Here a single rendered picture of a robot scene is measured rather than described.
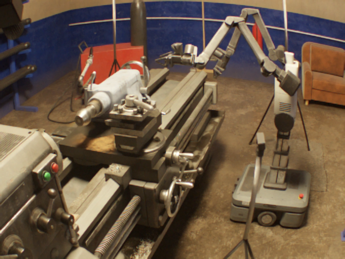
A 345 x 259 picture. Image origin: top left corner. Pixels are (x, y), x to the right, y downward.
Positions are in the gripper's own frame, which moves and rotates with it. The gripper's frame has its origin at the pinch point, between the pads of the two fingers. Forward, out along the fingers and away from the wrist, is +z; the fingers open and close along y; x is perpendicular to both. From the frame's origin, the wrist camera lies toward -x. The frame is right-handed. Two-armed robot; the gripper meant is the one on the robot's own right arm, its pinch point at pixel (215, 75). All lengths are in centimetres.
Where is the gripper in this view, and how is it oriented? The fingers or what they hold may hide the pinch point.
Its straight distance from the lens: 277.1
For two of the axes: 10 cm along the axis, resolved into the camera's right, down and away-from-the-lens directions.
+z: -4.3, 7.1, 5.6
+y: -3.9, 4.2, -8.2
